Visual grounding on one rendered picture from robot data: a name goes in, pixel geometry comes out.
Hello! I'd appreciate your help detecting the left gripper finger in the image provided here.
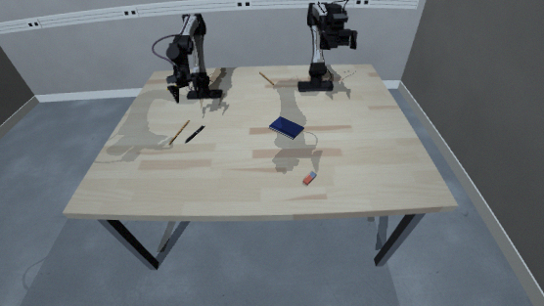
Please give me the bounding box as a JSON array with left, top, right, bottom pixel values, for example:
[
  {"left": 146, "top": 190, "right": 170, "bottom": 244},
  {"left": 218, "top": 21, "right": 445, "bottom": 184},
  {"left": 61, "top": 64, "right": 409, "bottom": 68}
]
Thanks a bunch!
[
  {"left": 320, "top": 32, "right": 331, "bottom": 50},
  {"left": 349, "top": 31, "right": 357, "bottom": 49}
]

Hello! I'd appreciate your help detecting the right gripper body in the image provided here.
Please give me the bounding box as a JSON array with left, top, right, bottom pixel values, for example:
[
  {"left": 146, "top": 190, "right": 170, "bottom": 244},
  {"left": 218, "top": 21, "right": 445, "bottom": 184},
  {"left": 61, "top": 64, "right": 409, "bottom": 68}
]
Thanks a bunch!
[{"left": 167, "top": 65, "right": 197, "bottom": 88}]

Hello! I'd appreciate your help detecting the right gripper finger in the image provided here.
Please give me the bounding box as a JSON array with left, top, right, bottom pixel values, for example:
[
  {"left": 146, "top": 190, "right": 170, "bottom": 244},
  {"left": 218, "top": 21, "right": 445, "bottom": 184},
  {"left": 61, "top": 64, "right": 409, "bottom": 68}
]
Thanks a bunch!
[
  {"left": 192, "top": 78, "right": 203, "bottom": 98},
  {"left": 167, "top": 85, "right": 179, "bottom": 104}
]

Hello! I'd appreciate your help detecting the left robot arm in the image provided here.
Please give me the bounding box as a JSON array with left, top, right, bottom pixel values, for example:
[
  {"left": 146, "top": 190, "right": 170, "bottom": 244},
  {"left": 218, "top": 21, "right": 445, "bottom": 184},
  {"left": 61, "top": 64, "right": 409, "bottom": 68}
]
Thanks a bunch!
[{"left": 297, "top": 3, "right": 348, "bottom": 89}]

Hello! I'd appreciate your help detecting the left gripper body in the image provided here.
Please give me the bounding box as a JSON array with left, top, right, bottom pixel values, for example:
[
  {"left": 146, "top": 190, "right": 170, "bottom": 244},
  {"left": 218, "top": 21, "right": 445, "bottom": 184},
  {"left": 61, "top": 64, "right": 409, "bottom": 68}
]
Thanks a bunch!
[{"left": 325, "top": 24, "right": 356, "bottom": 48}]

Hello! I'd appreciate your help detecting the red and blue eraser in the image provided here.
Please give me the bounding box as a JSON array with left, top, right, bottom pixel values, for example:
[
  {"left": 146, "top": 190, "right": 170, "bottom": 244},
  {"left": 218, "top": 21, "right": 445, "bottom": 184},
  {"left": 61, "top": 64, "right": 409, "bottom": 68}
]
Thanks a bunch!
[{"left": 303, "top": 172, "right": 316, "bottom": 185}]

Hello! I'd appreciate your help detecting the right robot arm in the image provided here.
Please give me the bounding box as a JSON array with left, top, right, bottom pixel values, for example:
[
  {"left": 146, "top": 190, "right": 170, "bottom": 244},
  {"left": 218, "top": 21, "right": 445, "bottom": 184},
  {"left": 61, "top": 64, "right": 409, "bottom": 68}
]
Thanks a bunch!
[{"left": 165, "top": 14, "right": 222, "bottom": 98}]

